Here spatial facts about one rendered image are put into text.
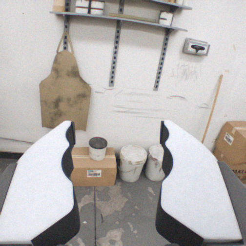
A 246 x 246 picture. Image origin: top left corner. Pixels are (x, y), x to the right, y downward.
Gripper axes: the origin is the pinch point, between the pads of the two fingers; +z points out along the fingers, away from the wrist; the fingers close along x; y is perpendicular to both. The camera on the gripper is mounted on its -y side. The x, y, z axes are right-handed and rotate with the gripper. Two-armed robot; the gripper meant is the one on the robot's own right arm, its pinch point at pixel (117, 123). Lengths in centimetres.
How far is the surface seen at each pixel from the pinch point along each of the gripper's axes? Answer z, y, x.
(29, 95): 174, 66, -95
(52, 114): 169, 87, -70
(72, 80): 173, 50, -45
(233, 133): 171, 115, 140
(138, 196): 131, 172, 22
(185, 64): 189, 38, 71
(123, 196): 131, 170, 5
